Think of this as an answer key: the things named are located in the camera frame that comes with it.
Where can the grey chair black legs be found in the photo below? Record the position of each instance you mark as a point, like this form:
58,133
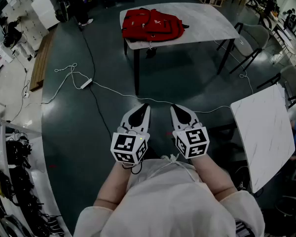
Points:
289,76
254,37

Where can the white marble table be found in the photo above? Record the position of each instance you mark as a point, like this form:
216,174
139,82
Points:
261,137

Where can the white cabinet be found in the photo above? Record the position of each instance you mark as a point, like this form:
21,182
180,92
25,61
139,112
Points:
44,7

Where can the person's left forearm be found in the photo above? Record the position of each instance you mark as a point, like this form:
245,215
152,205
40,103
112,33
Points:
113,186

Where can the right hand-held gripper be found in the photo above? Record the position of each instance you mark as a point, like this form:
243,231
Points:
193,142

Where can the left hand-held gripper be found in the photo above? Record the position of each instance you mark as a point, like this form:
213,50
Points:
124,143

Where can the person's white shirt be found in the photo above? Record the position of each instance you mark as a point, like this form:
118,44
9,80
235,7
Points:
167,206

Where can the white metal shelf rack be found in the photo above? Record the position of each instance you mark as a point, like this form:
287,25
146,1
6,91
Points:
0,157

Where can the red backpack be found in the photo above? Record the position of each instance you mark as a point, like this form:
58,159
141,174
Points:
148,25

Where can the wooden bench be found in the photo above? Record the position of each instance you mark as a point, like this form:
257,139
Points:
40,65

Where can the white power strip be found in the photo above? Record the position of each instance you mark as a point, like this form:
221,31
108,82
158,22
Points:
86,84

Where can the person's right forearm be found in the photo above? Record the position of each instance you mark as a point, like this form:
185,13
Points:
212,179

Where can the grey marble table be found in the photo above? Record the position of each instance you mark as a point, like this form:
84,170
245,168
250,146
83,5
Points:
204,21

